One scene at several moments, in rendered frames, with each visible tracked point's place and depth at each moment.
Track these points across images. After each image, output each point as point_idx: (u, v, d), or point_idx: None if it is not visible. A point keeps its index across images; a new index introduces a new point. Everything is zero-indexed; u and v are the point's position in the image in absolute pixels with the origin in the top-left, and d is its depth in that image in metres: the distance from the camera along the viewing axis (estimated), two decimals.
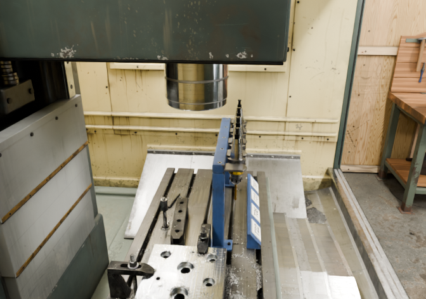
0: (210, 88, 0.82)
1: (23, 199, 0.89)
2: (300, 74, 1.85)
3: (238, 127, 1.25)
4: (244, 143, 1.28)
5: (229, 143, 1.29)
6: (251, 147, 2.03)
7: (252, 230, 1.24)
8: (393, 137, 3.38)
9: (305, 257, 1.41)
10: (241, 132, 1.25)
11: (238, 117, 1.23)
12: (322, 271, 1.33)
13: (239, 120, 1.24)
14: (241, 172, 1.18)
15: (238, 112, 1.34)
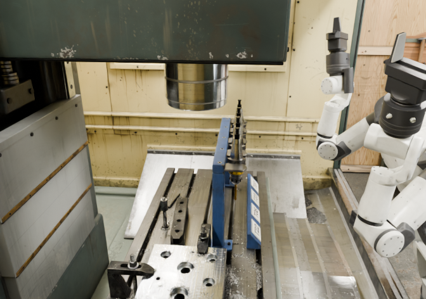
0: (210, 88, 0.82)
1: (23, 199, 0.89)
2: (300, 74, 1.85)
3: (238, 127, 1.25)
4: (244, 143, 1.28)
5: (229, 143, 1.29)
6: (251, 147, 2.03)
7: (252, 230, 1.24)
8: None
9: (305, 257, 1.41)
10: (241, 132, 1.25)
11: (238, 117, 1.23)
12: (322, 271, 1.33)
13: (239, 120, 1.24)
14: (241, 172, 1.18)
15: (238, 112, 1.34)
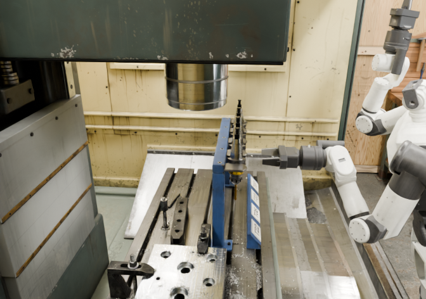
0: (210, 88, 0.82)
1: (23, 199, 0.89)
2: (300, 74, 1.85)
3: (238, 127, 1.25)
4: (244, 143, 1.28)
5: (229, 143, 1.29)
6: (251, 147, 2.03)
7: (252, 230, 1.24)
8: None
9: (305, 257, 1.41)
10: (241, 132, 1.25)
11: (238, 117, 1.23)
12: (322, 271, 1.33)
13: (239, 120, 1.24)
14: (241, 172, 1.18)
15: (238, 112, 1.34)
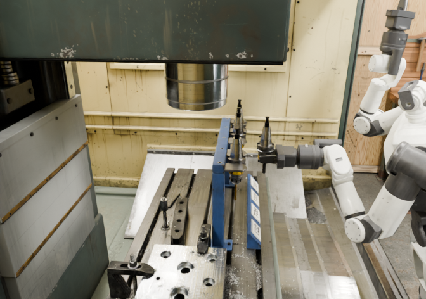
0: (210, 88, 0.82)
1: (23, 199, 0.89)
2: (300, 74, 1.85)
3: (267, 127, 1.24)
4: (272, 143, 1.27)
5: (257, 143, 1.28)
6: (251, 147, 2.03)
7: (252, 230, 1.24)
8: None
9: (305, 257, 1.41)
10: (270, 132, 1.24)
11: (267, 117, 1.22)
12: (322, 271, 1.33)
13: (268, 120, 1.23)
14: (241, 172, 1.18)
15: (238, 112, 1.34)
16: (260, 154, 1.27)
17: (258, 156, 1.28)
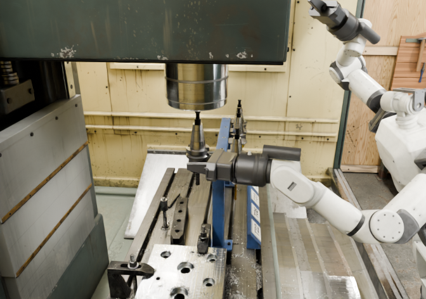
0: (210, 88, 0.82)
1: (23, 199, 0.89)
2: (300, 74, 1.85)
3: (196, 124, 0.92)
4: (206, 147, 0.96)
5: (189, 146, 0.97)
6: (251, 147, 2.03)
7: (252, 230, 1.24)
8: None
9: (305, 257, 1.41)
10: (201, 132, 0.93)
11: (196, 111, 0.91)
12: (322, 271, 1.33)
13: (199, 115, 0.92)
14: None
15: (238, 112, 1.34)
16: (189, 161, 0.96)
17: (188, 162, 0.97)
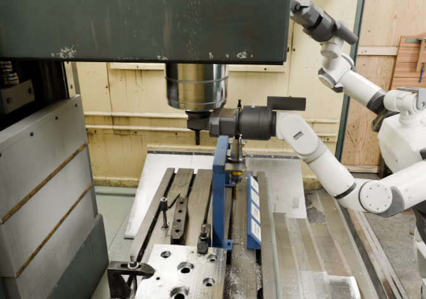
0: (210, 88, 0.82)
1: (23, 199, 0.89)
2: (300, 74, 1.85)
3: None
4: None
5: None
6: (251, 147, 2.03)
7: (252, 230, 1.24)
8: None
9: (305, 257, 1.41)
10: None
11: None
12: (322, 271, 1.33)
13: None
14: (241, 172, 1.18)
15: None
16: (189, 118, 0.91)
17: None
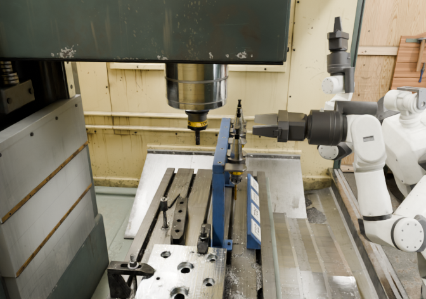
0: (210, 88, 0.82)
1: (23, 199, 0.89)
2: (300, 74, 1.85)
3: None
4: None
5: None
6: (251, 147, 2.03)
7: (252, 230, 1.24)
8: None
9: (305, 257, 1.41)
10: None
11: None
12: (322, 271, 1.33)
13: None
14: (241, 172, 1.18)
15: (238, 112, 1.34)
16: (189, 118, 0.91)
17: (187, 120, 0.92)
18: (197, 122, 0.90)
